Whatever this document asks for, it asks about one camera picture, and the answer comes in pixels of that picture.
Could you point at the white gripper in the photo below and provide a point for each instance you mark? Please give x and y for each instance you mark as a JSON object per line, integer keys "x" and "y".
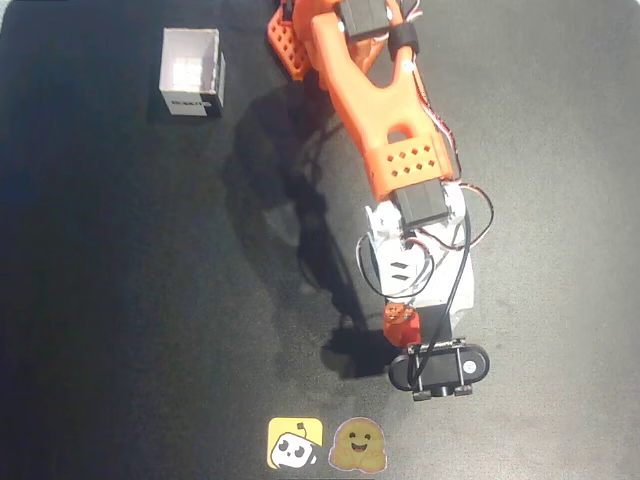
{"x": 434, "y": 320}

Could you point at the white open cardboard box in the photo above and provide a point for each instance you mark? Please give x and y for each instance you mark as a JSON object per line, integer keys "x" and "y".
{"x": 190, "y": 65}

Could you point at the hugging face emoji sticker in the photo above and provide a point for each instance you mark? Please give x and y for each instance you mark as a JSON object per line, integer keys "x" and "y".
{"x": 357, "y": 445}

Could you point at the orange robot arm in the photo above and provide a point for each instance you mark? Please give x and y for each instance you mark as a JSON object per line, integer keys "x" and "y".
{"x": 370, "y": 110}

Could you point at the black webcam on gripper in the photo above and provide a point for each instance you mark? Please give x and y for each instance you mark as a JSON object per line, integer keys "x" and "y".
{"x": 440, "y": 370}

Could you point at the yellow robot sticker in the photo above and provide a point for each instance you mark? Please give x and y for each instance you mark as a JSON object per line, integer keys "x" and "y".
{"x": 295, "y": 444}

